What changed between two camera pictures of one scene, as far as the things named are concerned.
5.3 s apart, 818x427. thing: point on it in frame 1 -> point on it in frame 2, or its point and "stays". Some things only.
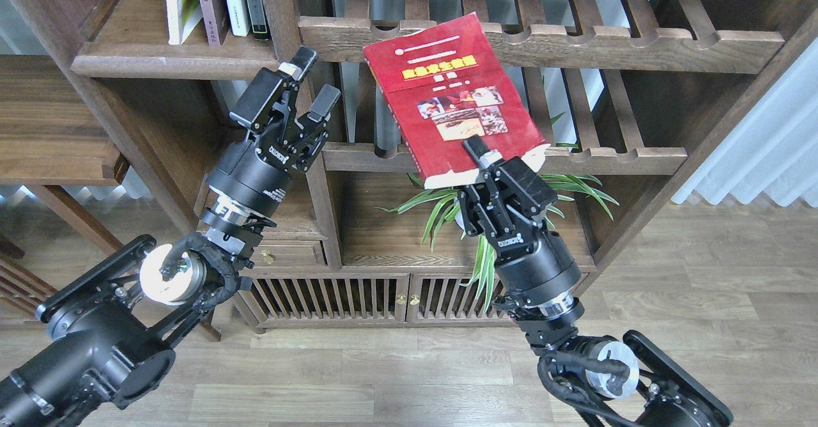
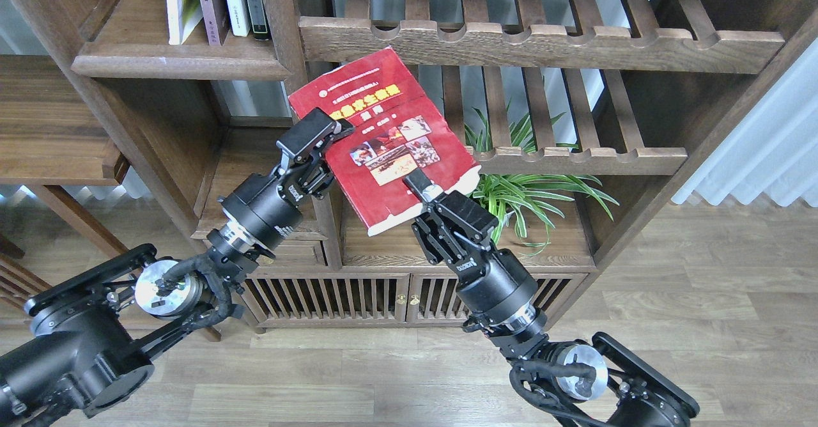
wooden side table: [50, 141] stays
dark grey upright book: [254, 0] stays
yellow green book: [183, 6] stays
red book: [445, 82] -> [399, 128]
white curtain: [772, 147] stays
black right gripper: [531, 271] -> [491, 284]
